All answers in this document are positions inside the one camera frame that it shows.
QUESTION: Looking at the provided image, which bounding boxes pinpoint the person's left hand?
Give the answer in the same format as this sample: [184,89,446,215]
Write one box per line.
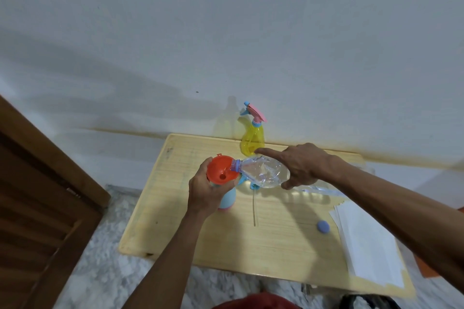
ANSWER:
[187,157,241,218]

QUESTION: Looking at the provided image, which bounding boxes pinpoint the person's right hand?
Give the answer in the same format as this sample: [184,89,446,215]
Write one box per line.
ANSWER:
[254,143,349,190]

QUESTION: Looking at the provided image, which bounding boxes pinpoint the orange plastic funnel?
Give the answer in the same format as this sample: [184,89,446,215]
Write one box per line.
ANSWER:
[207,154,242,186]

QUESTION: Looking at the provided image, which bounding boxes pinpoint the light blue spray bottle body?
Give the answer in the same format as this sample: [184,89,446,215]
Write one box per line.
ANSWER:
[217,185,237,211]

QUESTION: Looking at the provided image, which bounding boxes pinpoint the clear plastic water bottle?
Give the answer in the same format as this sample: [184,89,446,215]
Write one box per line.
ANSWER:
[231,155,346,198]

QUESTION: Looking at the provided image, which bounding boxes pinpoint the person's right forearm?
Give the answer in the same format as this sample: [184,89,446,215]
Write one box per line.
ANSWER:
[335,158,464,278]

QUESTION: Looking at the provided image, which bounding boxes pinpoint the person's left forearm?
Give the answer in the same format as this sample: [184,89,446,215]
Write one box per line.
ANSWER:
[123,209,218,309]

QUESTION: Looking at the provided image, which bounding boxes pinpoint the blue spray head with tube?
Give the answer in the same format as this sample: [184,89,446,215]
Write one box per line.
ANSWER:
[237,174,261,228]

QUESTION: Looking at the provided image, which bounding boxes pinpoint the yellow spray bottle pink trigger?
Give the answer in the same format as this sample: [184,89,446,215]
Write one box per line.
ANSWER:
[239,101,268,157]

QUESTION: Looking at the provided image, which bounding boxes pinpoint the stack of white paper sheets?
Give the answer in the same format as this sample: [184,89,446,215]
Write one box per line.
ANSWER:
[329,200,406,288]

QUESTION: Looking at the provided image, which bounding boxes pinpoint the red object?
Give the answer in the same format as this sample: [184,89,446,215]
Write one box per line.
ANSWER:
[213,292,302,309]

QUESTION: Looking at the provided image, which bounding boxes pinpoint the black object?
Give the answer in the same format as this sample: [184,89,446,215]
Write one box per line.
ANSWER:
[339,294,401,309]

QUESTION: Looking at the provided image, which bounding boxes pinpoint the orange object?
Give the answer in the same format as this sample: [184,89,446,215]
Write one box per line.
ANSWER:
[413,254,441,279]

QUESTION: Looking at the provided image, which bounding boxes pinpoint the brown wooden louvred door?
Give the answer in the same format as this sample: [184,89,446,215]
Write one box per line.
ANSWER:
[0,94,111,309]

